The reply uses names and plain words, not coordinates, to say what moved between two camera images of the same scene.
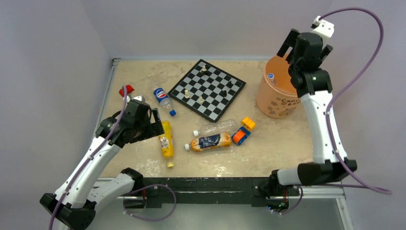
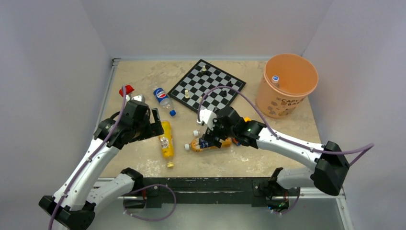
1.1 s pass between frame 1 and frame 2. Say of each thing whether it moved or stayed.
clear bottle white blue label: moved
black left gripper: stayed
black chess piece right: stayed
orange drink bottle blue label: stayed
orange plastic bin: stayed
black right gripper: moved
